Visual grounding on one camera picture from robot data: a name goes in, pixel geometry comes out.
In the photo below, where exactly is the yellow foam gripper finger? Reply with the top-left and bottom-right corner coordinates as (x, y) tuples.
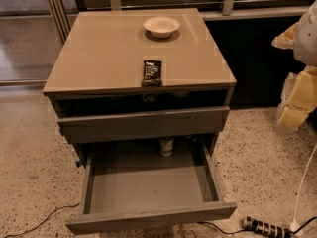
(276, 66), (317, 130)
(271, 23), (297, 50)

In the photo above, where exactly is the black rxbar chocolate wrapper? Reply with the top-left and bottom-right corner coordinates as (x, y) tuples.
(142, 60), (162, 86)

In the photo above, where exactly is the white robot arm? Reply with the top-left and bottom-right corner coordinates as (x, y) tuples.
(271, 1), (317, 131)

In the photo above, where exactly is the white can in drawer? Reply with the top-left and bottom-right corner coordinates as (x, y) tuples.
(159, 137), (173, 157)

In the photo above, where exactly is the grey drawer cabinet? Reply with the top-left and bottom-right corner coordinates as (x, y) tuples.
(43, 9), (236, 162)

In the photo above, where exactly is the open grey middle drawer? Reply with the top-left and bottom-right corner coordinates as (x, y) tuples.
(66, 138), (237, 235)

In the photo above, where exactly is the white bowl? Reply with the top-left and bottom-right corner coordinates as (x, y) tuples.
(144, 16), (180, 39)

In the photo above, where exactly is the black power strip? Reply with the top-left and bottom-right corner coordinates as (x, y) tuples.
(242, 216), (292, 238)

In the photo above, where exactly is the blue tape piece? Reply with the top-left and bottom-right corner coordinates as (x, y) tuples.
(75, 161), (83, 168)

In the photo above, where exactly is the white cable with plug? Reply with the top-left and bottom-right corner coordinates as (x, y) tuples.
(289, 143), (317, 234)

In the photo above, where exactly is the black power strip cable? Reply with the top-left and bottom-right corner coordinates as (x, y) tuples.
(197, 221), (246, 236)

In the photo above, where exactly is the black floor cable left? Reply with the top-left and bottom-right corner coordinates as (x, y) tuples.
(2, 202), (81, 238)

